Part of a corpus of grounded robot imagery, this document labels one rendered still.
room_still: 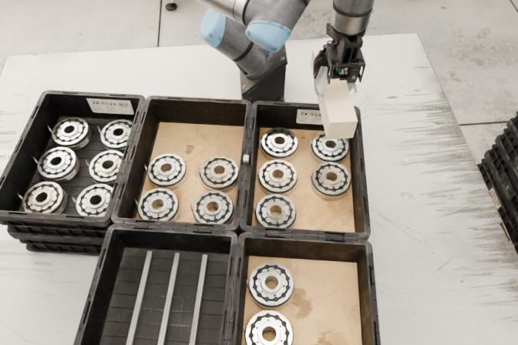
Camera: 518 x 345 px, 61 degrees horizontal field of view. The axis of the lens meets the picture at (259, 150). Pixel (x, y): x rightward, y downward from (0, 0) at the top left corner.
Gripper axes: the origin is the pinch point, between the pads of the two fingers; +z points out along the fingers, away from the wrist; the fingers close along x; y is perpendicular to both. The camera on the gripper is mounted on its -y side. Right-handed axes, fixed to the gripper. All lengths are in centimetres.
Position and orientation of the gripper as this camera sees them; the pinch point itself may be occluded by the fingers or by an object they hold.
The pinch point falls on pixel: (332, 87)
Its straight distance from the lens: 105.6
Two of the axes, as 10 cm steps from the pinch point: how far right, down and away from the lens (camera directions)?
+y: 0.9, 8.1, -5.8
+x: 10.0, -0.7, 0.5
